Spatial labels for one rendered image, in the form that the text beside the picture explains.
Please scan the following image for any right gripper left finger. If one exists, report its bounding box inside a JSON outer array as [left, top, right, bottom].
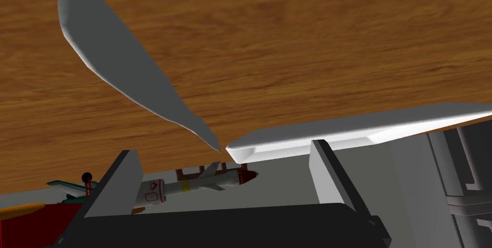
[[68, 149, 145, 226]]

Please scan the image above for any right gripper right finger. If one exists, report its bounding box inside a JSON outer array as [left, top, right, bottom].
[[308, 139, 372, 219]]

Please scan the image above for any white toy rocket red tip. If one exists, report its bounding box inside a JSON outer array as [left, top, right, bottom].
[[134, 161, 259, 205]]

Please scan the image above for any red toy aeroplane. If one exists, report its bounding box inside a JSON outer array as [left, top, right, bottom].
[[0, 171, 101, 248]]

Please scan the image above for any brown wooden table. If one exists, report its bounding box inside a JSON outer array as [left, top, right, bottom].
[[0, 0, 492, 196]]

